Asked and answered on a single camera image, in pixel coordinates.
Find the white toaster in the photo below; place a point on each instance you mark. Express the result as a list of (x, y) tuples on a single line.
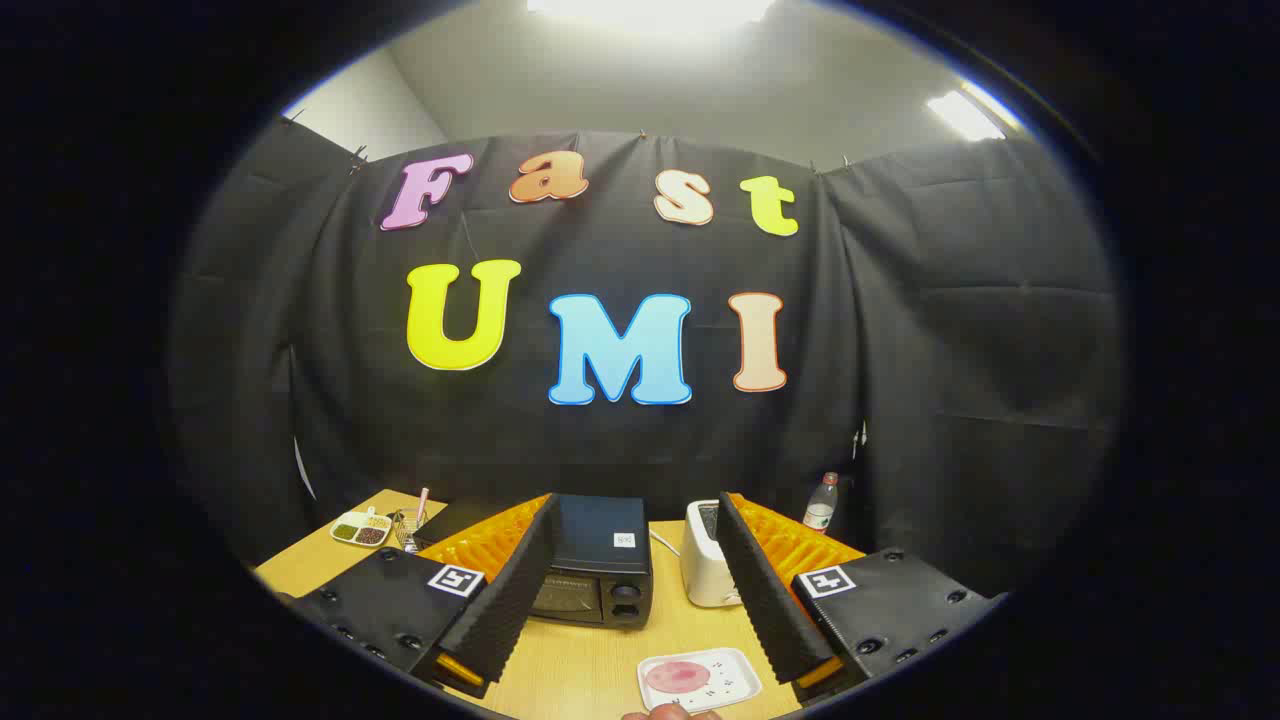
[(703, 570)]

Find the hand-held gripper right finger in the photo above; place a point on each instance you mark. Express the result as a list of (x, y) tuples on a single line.
[(765, 600)]

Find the white square plate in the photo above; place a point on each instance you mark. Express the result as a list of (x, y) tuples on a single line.
[(735, 672)]

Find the pink ham slice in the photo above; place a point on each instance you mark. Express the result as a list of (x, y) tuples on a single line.
[(678, 677)]

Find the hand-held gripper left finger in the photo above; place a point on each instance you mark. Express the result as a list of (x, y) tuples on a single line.
[(515, 590)]

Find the white divided condiment dish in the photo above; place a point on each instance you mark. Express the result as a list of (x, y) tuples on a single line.
[(358, 528)]

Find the clear plastic water bottle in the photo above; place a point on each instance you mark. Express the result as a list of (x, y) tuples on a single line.
[(820, 510)]

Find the black toaster oven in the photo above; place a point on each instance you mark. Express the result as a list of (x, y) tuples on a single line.
[(600, 535)]

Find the pink straw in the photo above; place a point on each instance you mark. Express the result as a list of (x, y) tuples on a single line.
[(422, 505)]

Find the black backdrop cloth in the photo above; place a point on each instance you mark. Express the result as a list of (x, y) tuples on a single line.
[(900, 350)]

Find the ceiling light panel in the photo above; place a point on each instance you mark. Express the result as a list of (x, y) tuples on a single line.
[(650, 10), (965, 115)]

